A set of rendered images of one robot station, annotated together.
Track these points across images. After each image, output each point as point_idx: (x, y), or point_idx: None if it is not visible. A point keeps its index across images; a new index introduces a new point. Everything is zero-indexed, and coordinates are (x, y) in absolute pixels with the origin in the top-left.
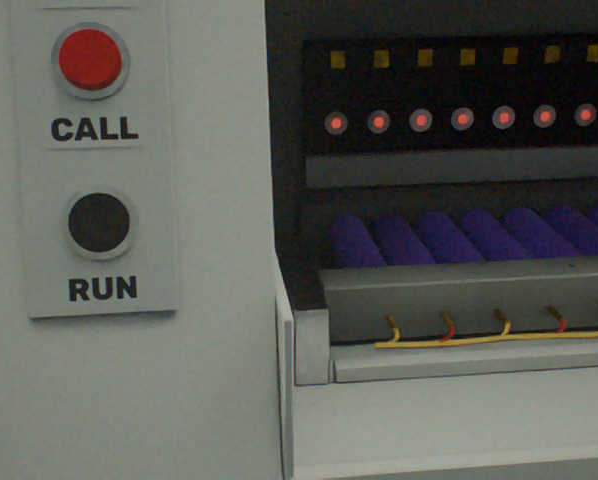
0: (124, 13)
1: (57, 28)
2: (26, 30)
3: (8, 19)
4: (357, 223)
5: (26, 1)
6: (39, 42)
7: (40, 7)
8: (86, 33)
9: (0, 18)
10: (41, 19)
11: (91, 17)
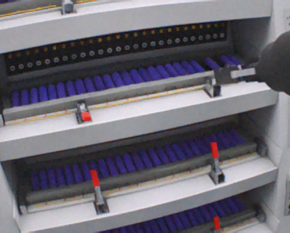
0: None
1: (289, 28)
2: (286, 29)
3: (284, 28)
4: None
5: (286, 26)
6: (288, 30)
7: (288, 26)
8: None
9: (284, 28)
10: (288, 28)
11: None
